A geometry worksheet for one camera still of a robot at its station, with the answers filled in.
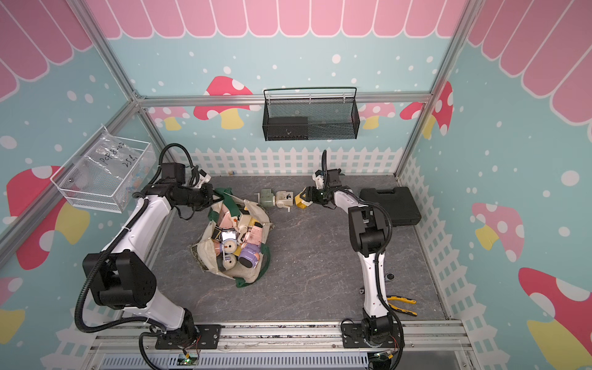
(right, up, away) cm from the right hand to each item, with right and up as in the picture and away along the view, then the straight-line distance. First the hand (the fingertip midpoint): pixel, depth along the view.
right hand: (305, 195), depth 106 cm
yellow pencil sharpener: (-3, -3, -1) cm, 4 cm away
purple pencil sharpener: (-20, -22, -25) cm, 38 cm away
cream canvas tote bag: (-27, -17, -19) cm, 37 cm away
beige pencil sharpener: (-10, -2, 0) cm, 10 cm away
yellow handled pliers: (+32, -39, -28) cm, 58 cm away
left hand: (-31, -2, -22) cm, 38 cm away
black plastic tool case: (+43, -4, -3) cm, 43 cm away
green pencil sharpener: (-18, -1, 0) cm, 18 cm away
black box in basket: (-7, +26, -17) cm, 32 cm away
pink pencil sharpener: (-19, -16, -20) cm, 32 cm away
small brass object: (-41, +12, +19) cm, 46 cm away
